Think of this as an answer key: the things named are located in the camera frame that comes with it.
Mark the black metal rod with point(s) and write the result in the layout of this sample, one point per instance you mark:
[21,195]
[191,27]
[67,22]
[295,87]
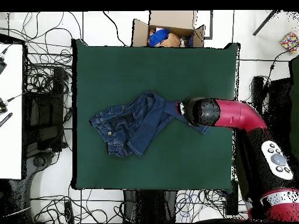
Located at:
[265,22]

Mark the open cardboard box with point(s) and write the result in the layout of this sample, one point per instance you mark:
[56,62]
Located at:
[170,19]

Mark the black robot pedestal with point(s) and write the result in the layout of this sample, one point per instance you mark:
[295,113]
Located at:
[149,205]

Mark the black power strip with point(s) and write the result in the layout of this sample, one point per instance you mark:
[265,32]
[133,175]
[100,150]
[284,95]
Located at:
[69,212]

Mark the blue denim jeans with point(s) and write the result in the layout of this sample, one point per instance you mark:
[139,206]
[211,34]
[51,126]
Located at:
[144,121]

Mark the colourful dotted cloth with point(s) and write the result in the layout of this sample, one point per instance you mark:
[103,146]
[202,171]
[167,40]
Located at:
[289,42]

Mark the bright blue cloth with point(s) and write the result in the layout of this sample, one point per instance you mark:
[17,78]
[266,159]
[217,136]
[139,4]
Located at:
[158,37]

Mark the dark green table cloth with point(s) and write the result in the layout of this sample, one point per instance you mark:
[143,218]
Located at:
[140,70]

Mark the green covered side table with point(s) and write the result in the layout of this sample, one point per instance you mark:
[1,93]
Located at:
[295,93]

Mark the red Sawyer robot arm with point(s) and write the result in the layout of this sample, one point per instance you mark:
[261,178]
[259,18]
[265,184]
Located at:
[233,114]

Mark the white table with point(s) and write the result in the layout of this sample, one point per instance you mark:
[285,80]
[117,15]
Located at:
[11,140]

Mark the tan fabric item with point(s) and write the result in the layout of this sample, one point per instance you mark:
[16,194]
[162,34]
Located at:
[172,40]

